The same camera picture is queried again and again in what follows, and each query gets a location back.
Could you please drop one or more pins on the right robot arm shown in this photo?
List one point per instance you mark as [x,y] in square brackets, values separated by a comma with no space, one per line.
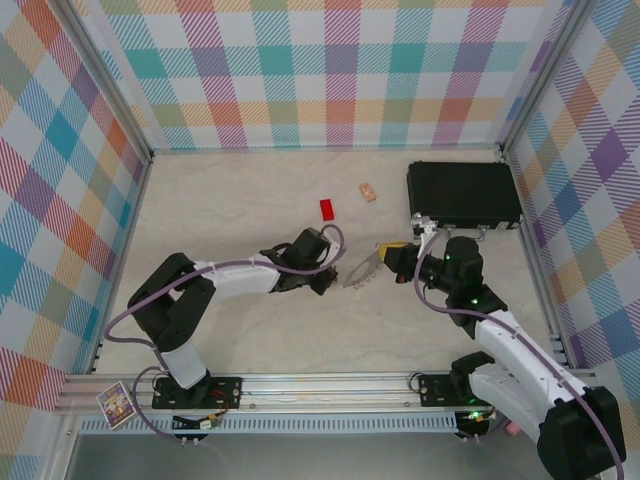
[525,350]

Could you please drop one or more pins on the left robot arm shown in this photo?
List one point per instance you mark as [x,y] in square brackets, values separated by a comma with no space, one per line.
[170,300]

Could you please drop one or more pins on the red block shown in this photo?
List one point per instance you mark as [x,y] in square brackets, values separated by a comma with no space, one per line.
[328,210]

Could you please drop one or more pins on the small orange patterned block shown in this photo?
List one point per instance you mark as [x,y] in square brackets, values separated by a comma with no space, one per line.
[367,193]

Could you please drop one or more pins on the black case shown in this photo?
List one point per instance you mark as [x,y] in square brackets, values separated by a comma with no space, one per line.
[460,190]

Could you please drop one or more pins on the black round LED module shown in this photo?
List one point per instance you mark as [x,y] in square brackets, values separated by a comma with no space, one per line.
[472,422]

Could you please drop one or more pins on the small picture card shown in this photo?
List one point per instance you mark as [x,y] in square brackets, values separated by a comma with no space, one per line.
[116,404]

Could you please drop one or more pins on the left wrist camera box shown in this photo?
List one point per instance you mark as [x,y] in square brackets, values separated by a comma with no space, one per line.
[334,245]

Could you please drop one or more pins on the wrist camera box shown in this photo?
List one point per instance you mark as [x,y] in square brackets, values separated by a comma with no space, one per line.
[424,232]
[334,245]

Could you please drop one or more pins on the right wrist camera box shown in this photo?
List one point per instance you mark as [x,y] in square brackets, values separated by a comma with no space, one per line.
[424,232]

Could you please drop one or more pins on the aluminium side rail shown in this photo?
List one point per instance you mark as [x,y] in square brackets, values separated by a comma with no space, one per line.
[536,260]
[124,255]

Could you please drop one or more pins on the wide aluminium mounting rail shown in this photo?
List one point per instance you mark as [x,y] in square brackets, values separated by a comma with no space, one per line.
[325,387]

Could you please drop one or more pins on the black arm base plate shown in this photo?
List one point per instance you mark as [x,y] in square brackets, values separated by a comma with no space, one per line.
[432,390]
[227,392]

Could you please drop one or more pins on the aluminium frame post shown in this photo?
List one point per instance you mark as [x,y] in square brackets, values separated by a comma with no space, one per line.
[542,75]
[114,85]

